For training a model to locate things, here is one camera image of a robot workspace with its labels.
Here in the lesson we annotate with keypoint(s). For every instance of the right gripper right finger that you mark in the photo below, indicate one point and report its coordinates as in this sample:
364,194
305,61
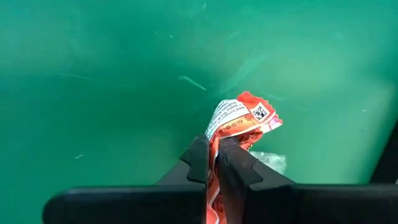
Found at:
280,202

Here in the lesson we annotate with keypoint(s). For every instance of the red candy clear wrapper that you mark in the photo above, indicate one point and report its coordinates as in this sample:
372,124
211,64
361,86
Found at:
269,160

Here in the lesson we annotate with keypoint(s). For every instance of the orange candy pack white label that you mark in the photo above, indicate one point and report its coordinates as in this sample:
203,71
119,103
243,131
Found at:
236,115

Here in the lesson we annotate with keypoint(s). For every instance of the black table frame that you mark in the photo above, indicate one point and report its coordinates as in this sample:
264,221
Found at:
388,161

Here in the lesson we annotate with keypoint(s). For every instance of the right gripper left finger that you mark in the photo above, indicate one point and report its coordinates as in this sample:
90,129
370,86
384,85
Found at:
140,203

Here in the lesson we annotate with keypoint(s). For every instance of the green table mat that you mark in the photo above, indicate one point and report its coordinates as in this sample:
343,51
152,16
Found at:
93,93

